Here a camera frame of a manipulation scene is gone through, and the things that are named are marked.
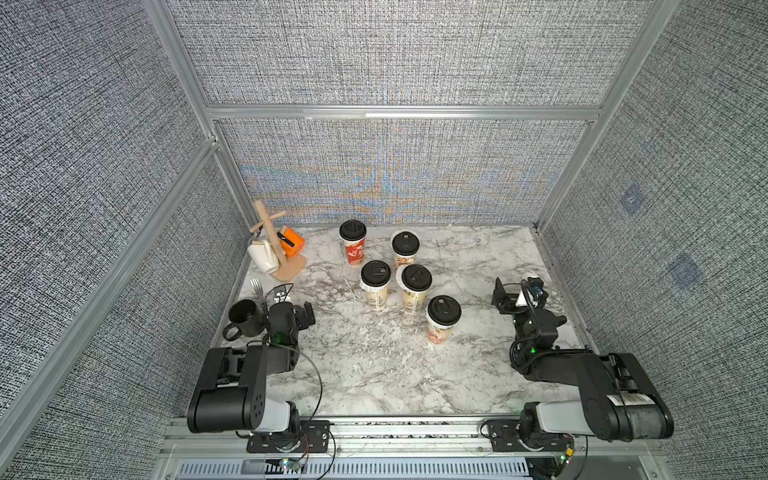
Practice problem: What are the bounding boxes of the black cup lid back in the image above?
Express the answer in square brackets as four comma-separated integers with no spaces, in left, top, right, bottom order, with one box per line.
[426,295,462,327]

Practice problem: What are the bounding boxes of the cream paper cup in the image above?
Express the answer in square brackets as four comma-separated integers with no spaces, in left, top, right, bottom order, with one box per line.
[402,290,427,314]
[362,284,389,311]
[427,323,453,345]

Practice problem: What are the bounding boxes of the red paper milk tea cup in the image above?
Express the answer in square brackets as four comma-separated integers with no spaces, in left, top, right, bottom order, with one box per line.
[343,238,365,267]

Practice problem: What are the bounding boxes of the red white paper cup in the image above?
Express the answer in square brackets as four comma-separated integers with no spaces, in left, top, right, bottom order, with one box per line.
[395,254,415,267]

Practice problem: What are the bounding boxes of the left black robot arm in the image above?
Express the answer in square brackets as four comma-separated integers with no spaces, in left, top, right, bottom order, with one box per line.
[186,299,316,438]

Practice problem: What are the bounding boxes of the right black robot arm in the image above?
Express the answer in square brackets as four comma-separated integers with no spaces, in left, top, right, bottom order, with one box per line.
[492,277,674,449]

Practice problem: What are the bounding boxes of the black mug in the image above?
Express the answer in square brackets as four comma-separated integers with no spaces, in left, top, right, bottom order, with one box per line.
[222,299,266,341]

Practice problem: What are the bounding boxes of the wooden mug tree stand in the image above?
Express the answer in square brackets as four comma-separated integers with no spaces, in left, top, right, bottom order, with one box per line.
[250,200,307,282]

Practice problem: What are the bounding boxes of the white mug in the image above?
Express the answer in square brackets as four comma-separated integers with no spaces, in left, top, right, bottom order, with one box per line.
[247,240,280,274]

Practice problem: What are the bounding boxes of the orange mug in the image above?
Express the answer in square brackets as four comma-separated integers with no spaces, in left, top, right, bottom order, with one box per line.
[277,226,305,258]

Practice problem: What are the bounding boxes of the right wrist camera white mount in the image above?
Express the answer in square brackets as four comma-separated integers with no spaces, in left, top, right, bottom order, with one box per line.
[516,277,549,309]

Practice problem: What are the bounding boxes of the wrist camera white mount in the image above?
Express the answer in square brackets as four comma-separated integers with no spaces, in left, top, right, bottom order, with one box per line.
[516,277,549,309]
[264,282,294,308]

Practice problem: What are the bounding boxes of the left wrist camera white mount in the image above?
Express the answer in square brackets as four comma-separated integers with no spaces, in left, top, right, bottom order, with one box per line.
[264,282,294,308]

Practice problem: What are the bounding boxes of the silver fork green handle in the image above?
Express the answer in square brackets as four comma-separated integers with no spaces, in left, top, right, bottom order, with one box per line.
[249,277,267,312]

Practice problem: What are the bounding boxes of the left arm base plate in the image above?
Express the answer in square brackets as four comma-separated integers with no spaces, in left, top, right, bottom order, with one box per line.
[246,420,331,455]

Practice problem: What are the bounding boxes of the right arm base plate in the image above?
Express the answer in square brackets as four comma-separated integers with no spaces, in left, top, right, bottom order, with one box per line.
[479,418,573,453]

